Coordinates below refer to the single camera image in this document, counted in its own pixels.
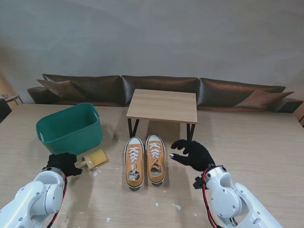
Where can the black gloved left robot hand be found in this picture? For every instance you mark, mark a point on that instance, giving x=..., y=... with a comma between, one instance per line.
x=61, y=164

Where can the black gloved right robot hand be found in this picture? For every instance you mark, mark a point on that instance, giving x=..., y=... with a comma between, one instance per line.
x=199, y=156

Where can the wooden brush pale bristles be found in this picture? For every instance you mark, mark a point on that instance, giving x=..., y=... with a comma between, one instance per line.
x=96, y=158

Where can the yellow canvas sneaker white laces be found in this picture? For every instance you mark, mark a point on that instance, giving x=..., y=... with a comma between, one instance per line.
x=134, y=175
x=155, y=148

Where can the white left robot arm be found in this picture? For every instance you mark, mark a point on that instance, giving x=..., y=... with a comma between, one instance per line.
x=35, y=197

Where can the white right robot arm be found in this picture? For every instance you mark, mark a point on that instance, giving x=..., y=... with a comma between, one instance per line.
x=228, y=197

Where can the green plastic basket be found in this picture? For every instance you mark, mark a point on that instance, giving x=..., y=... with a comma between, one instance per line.
x=71, y=140

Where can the small wooden table black legs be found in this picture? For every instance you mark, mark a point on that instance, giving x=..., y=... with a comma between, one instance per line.
x=161, y=104

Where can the brown leather cushion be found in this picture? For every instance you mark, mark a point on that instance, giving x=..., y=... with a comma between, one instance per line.
x=261, y=98
x=59, y=89

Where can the small wooden side table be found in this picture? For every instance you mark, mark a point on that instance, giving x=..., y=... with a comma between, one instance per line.
x=13, y=97

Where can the dark brown leather sofa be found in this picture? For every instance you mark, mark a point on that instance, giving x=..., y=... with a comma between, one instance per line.
x=161, y=83

